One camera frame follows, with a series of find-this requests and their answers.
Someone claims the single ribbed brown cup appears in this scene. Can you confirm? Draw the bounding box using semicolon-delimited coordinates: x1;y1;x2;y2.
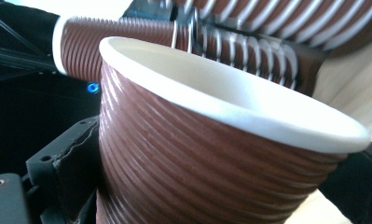
94;35;372;224

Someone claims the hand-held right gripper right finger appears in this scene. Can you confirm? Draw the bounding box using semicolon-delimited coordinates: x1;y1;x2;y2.
318;141;372;224

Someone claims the blue indicator light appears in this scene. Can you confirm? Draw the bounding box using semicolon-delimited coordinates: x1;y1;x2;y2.
86;81;101;95

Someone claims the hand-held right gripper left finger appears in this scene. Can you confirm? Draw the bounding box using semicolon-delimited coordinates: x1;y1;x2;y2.
25;115;102;220

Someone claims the stack of brown paper cups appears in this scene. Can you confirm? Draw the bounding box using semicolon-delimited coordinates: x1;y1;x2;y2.
161;0;372;59
51;15;328;98

